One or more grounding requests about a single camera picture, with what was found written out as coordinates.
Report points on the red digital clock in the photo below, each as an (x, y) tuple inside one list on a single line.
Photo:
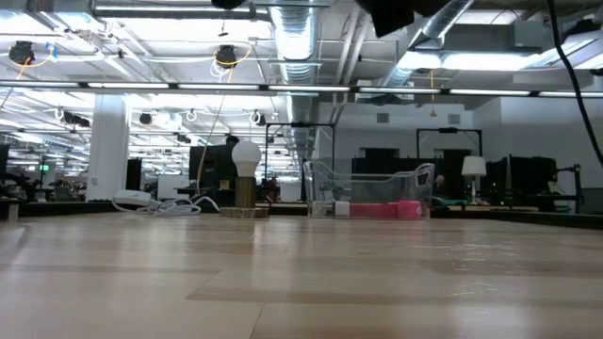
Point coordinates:
[(372, 210)]

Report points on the clear plastic bin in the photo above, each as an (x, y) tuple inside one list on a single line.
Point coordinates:
[(372, 188)]

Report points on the white cabinet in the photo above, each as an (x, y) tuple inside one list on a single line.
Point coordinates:
[(172, 186)]

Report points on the silver round duct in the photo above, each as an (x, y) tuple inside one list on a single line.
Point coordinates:
[(447, 14), (294, 37)]

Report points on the black aluminium frame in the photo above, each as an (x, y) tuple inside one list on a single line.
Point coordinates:
[(61, 208)]

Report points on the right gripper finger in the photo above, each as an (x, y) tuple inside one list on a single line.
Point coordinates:
[(393, 14)]

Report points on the black gantry frame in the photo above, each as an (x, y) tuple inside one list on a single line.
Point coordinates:
[(447, 130)]

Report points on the white shade table lamp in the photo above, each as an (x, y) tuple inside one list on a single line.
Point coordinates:
[(473, 166)]

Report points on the long ceiling light strip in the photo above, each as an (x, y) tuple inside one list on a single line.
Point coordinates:
[(127, 85)]

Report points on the white pillar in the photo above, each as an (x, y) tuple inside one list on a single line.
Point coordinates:
[(108, 150)]

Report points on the white small block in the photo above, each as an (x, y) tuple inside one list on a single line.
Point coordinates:
[(341, 208)]

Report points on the black equipment rack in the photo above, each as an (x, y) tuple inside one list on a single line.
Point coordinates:
[(527, 174)]

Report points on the person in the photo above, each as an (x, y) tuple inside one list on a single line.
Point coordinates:
[(439, 181)]

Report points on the white bulb on wooden base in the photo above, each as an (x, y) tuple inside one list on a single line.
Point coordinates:
[(246, 157)]

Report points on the black monitor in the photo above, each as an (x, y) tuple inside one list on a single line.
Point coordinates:
[(212, 165)]

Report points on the grey rectangular duct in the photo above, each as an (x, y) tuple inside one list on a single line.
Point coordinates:
[(494, 35)]

